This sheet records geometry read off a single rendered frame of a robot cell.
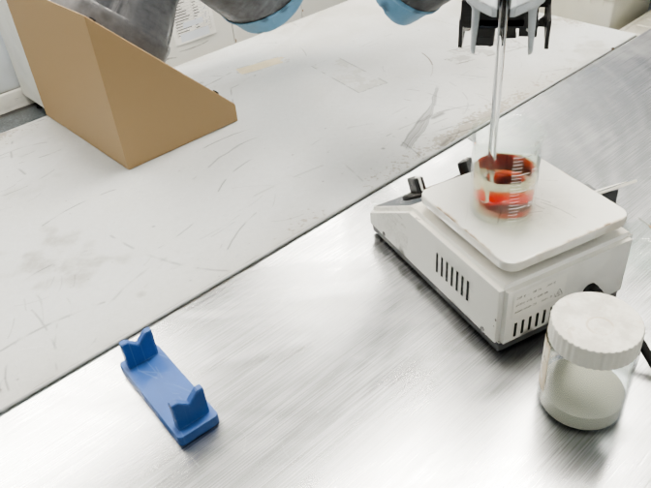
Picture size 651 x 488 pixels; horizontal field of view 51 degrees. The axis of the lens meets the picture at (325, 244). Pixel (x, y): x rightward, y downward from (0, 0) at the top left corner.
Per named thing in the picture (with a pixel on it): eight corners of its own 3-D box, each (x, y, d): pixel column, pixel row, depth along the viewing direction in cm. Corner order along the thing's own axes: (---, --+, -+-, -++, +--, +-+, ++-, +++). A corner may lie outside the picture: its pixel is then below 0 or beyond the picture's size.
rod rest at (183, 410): (121, 371, 56) (108, 340, 53) (158, 350, 57) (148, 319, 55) (181, 448, 49) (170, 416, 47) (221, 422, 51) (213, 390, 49)
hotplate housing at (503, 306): (368, 231, 68) (364, 162, 63) (476, 191, 72) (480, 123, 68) (514, 377, 52) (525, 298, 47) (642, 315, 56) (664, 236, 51)
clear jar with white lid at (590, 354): (635, 392, 50) (660, 311, 45) (604, 448, 46) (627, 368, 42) (556, 357, 53) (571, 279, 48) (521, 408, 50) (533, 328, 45)
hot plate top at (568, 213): (416, 199, 58) (416, 190, 57) (528, 158, 62) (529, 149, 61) (508, 277, 49) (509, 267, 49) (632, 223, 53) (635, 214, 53)
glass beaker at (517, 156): (512, 188, 57) (521, 99, 52) (549, 222, 53) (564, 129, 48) (448, 205, 56) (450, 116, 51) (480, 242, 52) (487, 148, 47)
